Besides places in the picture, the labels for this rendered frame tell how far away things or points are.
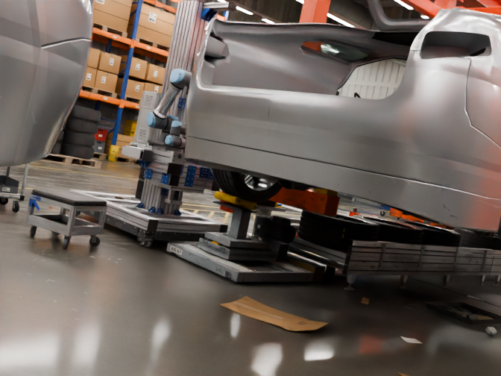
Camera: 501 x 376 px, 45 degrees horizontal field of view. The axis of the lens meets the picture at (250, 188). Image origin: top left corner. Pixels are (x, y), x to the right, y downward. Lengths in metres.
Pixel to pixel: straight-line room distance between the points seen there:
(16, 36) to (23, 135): 0.22
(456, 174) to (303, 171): 0.71
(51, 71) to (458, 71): 1.68
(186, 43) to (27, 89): 3.81
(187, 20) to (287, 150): 2.52
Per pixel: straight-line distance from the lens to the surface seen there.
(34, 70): 1.40
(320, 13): 5.17
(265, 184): 4.65
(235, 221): 4.57
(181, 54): 5.16
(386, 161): 2.59
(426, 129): 2.54
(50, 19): 1.42
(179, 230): 4.88
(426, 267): 5.58
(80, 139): 11.70
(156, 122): 4.75
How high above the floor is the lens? 0.89
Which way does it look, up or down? 3 degrees down
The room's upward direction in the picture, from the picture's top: 11 degrees clockwise
